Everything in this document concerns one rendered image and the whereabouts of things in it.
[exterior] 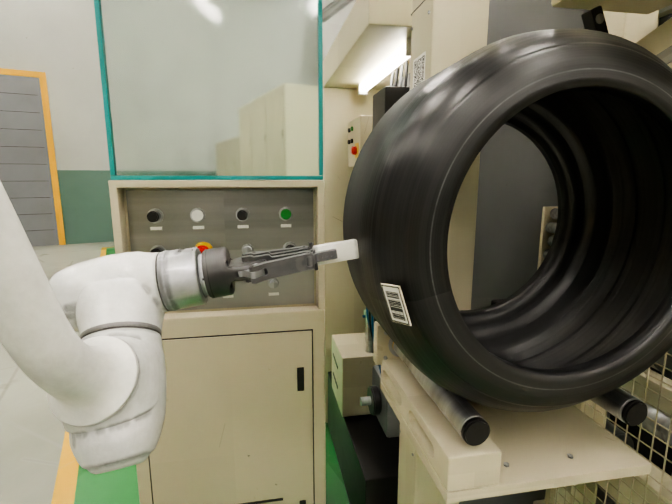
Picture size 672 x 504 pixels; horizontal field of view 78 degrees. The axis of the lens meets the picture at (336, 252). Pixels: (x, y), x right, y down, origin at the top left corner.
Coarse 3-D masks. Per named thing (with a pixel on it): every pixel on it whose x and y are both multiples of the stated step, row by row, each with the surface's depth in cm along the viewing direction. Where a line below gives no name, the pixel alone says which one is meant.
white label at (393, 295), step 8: (384, 288) 58; (392, 288) 57; (400, 288) 56; (384, 296) 59; (392, 296) 58; (400, 296) 56; (392, 304) 58; (400, 304) 57; (392, 312) 59; (400, 312) 57; (392, 320) 60; (400, 320) 58; (408, 320) 57
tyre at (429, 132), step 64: (512, 64) 54; (576, 64) 54; (640, 64) 56; (384, 128) 66; (448, 128) 53; (576, 128) 85; (640, 128) 74; (384, 192) 57; (448, 192) 54; (576, 192) 89; (640, 192) 80; (384, 256) 58; (576, 256) 92; (640, 256) 80; (384, 320) 63; (448, 320) 57; (512, 320) 92; (576, 320) 86; (640, 320) 75; (448, 384) 63; (512, 384) 61; (576, 384) 63
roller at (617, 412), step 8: (608, 392) 71; (616, 392) 70; (624, 392) 70; (592, 400) 74; (600, 400) 72; (608, 400) 70; (616, 400) 69; (624, 400) 68; (632, 400) 67; (608, 408) 70; (616, 408) 68; (624, 408) 67; (632, 408) 67; (640, 408) 67; (616, 416) 69; (624, 416) 67; (632, 416) 67; (640, 416) 67; (632, 424) 67
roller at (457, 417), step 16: (400, 352) 90; (416, 368) 81; (432, 384) 74; (448, 400) 68; (464, 400) 67; (448, 416) 67; (464, 416) 63; (480, 416) 63; (464, 432) 62; (480, 432) 62
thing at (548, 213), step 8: (544, 208) 112; (552, 208) 112; (544, 216) 112; (552, 216) 111; (544, 224) 113; (552, 224) 111; (544, 232) 113; (552, 232) 111; (544, 240) 114; (552, 240) 112; (544, 248) 114; (544, 256) 114
